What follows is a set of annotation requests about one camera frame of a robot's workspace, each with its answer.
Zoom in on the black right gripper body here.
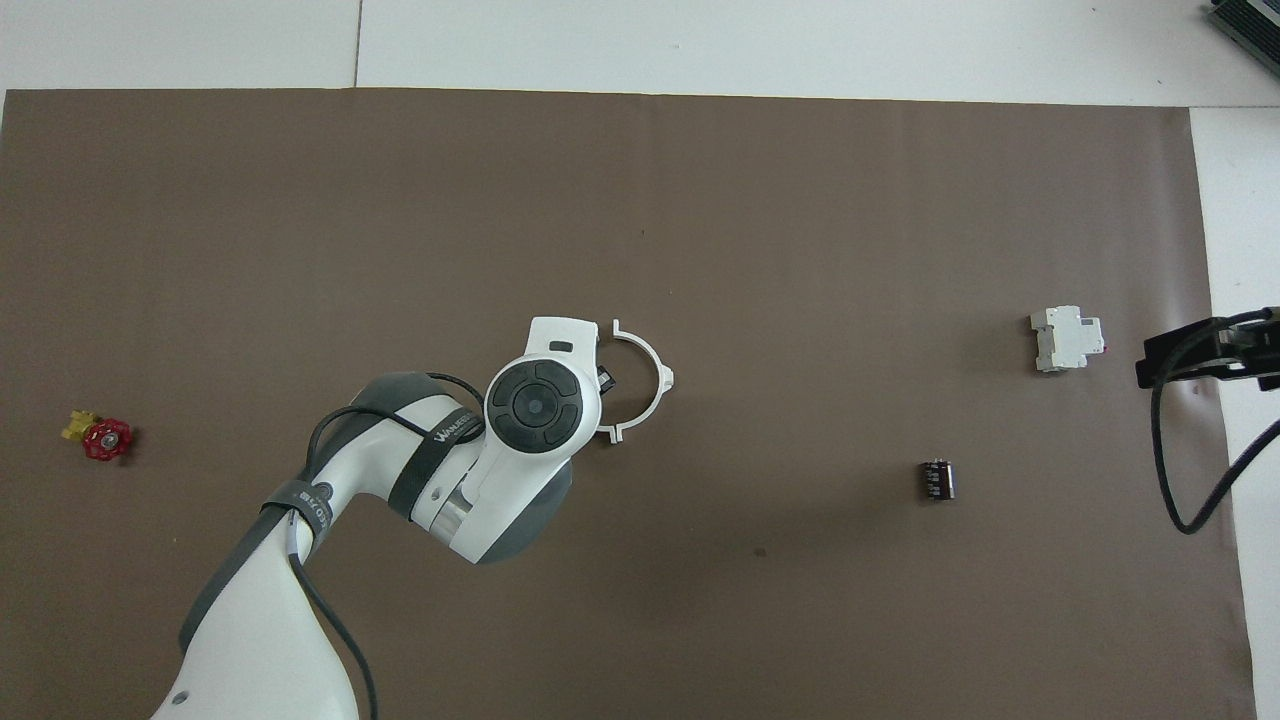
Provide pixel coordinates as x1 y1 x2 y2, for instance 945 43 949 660
1215 305 1280 393

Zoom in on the white circuit breaker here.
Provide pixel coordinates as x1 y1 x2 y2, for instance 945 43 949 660
1030 306 1106 374

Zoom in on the brown paper table mat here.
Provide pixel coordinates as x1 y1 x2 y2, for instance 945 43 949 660
0 88 1259 720

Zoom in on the grey ribbed device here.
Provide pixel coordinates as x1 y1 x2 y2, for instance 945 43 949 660
1203 0 1280 51

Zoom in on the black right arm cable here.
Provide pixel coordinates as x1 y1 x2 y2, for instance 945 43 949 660
1150 308 1280 536

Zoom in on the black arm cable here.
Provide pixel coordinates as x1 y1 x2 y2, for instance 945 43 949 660
285 372 488 720
1150 308 1280 536

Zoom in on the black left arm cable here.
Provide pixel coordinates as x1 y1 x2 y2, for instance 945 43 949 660
285 372 488 720

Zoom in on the red handle brass valve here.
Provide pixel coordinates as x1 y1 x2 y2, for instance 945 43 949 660
62 410 134 462

